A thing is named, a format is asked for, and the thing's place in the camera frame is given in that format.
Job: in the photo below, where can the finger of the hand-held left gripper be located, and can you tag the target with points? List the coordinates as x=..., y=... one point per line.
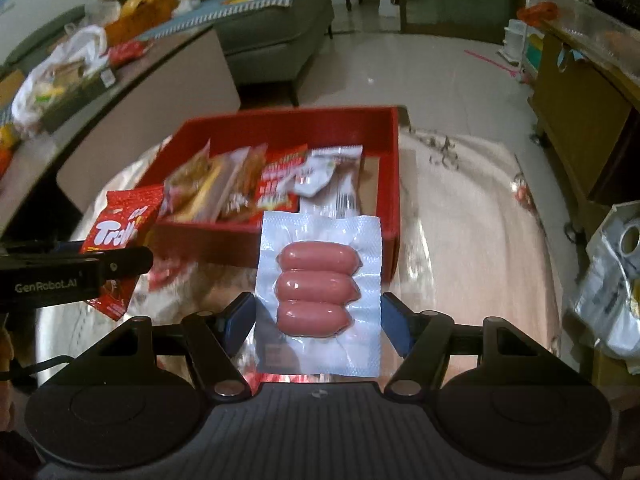
x=127, y=262

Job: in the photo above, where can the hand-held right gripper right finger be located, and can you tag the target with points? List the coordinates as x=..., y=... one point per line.
x=397, y=322

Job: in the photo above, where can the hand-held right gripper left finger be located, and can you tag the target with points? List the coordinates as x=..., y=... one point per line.
x=240, y=322

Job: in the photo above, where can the red gummy candy packet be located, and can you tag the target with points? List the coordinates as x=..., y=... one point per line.
x=120, y=225

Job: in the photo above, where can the vacuum-packed sausage pack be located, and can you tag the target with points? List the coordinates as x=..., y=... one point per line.
x=315, y=285

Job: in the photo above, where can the red snack packet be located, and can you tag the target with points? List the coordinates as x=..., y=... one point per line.
x=280, y=182

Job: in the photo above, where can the red tray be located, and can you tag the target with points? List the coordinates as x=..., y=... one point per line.
x=300, y=127

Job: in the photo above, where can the brown pastry packet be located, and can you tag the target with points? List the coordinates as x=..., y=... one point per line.
x=195, y=187

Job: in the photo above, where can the brown striped snack packet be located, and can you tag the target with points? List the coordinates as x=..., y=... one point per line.
x=242, y=185

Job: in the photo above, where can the clear plastic packet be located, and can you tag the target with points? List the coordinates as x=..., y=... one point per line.
x=332, y=200

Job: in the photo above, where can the beige coffee table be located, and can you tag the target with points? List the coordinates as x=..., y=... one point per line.
x=150, y=105

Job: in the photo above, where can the white snack packet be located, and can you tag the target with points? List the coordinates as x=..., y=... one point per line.
x=325, y=170

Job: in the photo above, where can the green cardboard box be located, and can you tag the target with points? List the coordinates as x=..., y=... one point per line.
x=75, y=95

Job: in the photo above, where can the metal clips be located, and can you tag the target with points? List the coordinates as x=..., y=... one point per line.
x=440, y=150

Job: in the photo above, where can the white plastic bag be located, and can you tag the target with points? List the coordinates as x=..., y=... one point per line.
x=55, y=67
x=607, y=285

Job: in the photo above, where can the small red packet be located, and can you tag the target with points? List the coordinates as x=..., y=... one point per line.
x=127, y=54

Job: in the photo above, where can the white plastic bag right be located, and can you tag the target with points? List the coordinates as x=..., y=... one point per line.
x=607, y=285

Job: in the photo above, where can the yellow bag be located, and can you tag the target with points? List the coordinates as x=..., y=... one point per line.
x=145, y=10

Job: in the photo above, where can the grey sofa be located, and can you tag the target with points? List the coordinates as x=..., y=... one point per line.
x=275, y=35

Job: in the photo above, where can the pink stick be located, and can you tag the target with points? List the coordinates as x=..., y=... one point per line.
x=492, y=62

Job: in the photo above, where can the blue sofa blanket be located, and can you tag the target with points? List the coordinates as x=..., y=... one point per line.
x=235, y=2

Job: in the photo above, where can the wooden cabinet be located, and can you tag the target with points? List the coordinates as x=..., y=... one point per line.
x=585, y=105

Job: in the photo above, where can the white plastic rack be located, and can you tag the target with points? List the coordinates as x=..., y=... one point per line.
x=514, y=39

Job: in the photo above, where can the orange plastic item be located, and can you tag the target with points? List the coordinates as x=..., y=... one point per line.
x=537, y=11

